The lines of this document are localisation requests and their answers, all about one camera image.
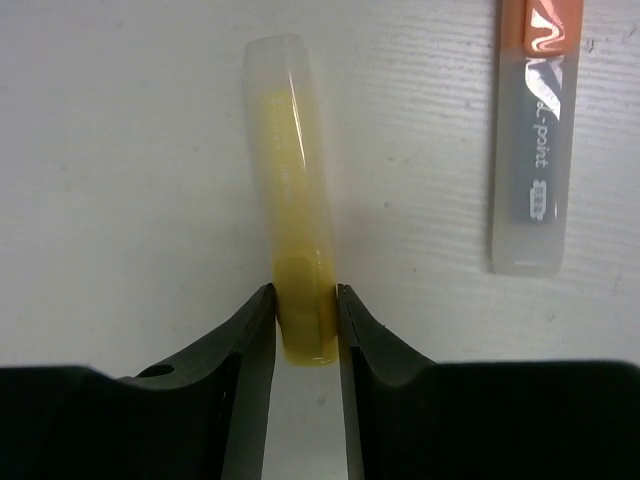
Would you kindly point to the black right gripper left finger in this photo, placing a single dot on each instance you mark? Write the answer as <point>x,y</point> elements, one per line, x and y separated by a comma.
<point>200,413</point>

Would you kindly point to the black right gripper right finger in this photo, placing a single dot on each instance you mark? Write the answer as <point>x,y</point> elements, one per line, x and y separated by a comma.
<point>408,417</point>

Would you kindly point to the orange highlighter pen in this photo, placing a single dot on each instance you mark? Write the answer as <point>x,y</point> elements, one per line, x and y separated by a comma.
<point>537,69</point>

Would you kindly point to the yellow highlighter pen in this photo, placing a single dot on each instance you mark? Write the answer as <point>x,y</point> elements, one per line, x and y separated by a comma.
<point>288,167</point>

